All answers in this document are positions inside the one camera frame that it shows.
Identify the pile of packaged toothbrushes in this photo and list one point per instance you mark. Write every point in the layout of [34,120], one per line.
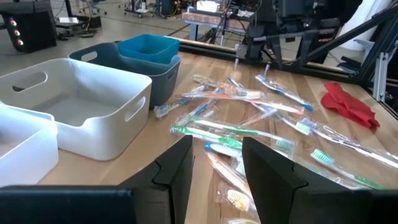
[211,49]

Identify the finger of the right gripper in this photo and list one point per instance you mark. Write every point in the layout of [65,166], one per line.
[275,51]
[306,49]

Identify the office chair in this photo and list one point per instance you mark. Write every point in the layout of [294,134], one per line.
[93,4]

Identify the teal plastic bin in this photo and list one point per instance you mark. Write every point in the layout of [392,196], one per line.
[149,56]

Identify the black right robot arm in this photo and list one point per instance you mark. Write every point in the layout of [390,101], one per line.
[292,9]

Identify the black wheeled cart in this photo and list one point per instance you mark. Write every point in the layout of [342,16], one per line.
[136,7]

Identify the dark grey plastic bin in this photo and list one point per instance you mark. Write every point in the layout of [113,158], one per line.
[161,81]

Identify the light grey plastic bin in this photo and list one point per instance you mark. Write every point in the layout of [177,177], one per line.
[102,137]

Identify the blue toothbrush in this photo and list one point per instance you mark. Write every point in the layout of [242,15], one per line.
[174,104]
[234,82]
[200,109]
[284,92]
[220,149]

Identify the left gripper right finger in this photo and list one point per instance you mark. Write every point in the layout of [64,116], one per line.
[273,193]

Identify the black computer tower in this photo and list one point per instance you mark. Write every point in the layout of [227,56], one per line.
[34,31]

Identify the white plastic bin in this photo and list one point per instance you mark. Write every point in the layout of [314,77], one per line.
[28,149]

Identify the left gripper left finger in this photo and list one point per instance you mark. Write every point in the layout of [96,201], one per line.
[168,186]

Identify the purple toothbrush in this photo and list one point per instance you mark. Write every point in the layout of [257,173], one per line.
[342,140]

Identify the red cloth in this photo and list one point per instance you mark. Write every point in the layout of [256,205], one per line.
[348,105]

